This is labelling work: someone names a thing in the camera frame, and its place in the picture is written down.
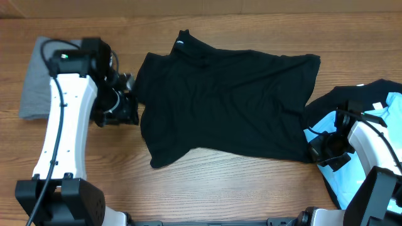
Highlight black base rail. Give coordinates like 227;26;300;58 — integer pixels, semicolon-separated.
128;217;297;226

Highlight light blue garment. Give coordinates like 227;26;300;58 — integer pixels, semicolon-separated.
303;92;401;210

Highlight folded grey shorts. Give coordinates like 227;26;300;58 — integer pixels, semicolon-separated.
18;36;84;121

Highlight black garment under pile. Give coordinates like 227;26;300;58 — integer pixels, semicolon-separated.
306;79;401;208

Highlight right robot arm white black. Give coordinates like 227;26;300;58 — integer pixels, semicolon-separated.
291;100;401;225

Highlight black t-shirt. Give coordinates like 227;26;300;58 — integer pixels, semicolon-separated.
134;30;321;168

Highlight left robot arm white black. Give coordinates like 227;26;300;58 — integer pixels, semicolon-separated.
15;38;139;226

